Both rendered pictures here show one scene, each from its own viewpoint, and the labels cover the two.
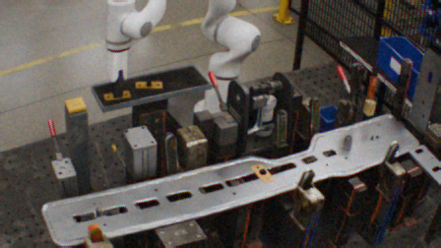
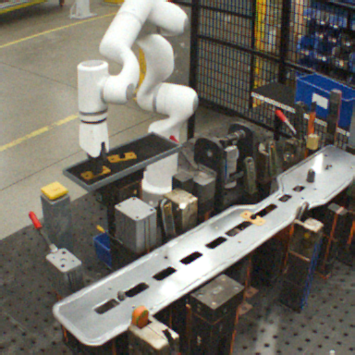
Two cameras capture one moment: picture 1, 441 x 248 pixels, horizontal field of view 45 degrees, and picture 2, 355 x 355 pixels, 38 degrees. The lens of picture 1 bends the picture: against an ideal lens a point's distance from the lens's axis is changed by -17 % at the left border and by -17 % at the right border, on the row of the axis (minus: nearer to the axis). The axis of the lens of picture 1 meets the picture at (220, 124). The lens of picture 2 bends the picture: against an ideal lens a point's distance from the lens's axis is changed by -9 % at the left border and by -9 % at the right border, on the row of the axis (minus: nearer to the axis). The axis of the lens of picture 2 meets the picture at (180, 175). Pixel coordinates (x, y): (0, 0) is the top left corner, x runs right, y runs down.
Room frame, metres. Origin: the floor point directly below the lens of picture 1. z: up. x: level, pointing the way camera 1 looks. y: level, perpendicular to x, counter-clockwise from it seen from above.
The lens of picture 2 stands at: (0.18, 0.45, 1.96)
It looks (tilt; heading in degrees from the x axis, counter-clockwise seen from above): 30 degrees down; 345
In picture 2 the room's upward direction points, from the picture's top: 2 degrees clockwise
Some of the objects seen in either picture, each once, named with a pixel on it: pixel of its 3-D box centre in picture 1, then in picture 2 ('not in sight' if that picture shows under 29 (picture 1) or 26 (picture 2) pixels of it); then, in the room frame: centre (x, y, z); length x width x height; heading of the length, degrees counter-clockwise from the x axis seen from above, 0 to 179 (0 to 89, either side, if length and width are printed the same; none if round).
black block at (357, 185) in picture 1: (347, 217); (330, 242); (1.46, -0.46, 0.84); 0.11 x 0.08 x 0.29; 31
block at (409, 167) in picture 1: (401, 196); not in sight; (1.58, -0.70, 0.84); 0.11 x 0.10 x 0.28; 31
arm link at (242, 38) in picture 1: (234, 48); (172, 114); (2.04, -0.02, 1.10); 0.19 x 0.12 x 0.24; 57
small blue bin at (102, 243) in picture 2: not in sight; (112, 248); (1.74, 0.27, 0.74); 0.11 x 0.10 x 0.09; 121
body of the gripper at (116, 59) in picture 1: (117, 58); (93, 131); (1.56, 0.32, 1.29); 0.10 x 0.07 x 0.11; 23
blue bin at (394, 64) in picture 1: (408, 66); (329, 98); (2.14, -0.78, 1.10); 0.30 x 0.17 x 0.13; 25
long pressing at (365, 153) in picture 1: (257, 177); (250, 223); (1.45, -0.13, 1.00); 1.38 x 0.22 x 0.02; 121
